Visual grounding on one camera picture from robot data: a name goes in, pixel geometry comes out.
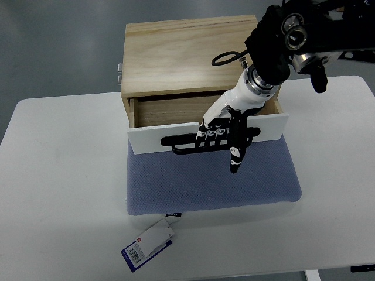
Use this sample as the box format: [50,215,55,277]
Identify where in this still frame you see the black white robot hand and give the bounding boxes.
[195,65,277,173]

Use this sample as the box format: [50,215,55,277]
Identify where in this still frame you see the black drawer handle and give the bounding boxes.
[160,126,261,156]

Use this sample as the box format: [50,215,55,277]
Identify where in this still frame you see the white drawer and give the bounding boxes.
[127,90,289,155]

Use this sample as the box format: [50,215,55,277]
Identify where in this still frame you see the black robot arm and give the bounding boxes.
[212,1,374,93]

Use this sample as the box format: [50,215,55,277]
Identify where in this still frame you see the wooden drawer cabinet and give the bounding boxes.
[120,15,284,129]

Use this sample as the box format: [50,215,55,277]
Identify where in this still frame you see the blue mesh cushion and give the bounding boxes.
[127,138,302,215]

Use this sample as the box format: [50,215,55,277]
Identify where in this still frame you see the silver metal clips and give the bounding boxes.
[117,63,122,85]

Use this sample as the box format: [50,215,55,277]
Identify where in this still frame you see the white blue product tag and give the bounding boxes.
[121,219,175,273]

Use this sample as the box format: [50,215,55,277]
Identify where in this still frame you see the white table leg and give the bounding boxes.
[304,269,322,281]

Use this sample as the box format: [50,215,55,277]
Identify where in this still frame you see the black bar under table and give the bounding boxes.
[350,264,375,273]

